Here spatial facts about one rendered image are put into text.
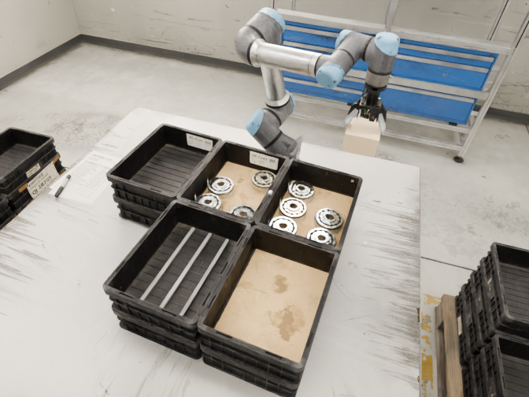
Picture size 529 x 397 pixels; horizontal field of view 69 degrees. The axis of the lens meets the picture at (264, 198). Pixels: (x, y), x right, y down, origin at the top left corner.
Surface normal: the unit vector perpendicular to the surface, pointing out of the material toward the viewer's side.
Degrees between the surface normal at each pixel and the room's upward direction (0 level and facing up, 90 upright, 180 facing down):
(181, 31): 90
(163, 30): 90
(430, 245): 0
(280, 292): 0
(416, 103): 90
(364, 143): 90
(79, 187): 0
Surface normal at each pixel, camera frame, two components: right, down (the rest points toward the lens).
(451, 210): 0.05, -0.73
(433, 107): -0.29, 0.65
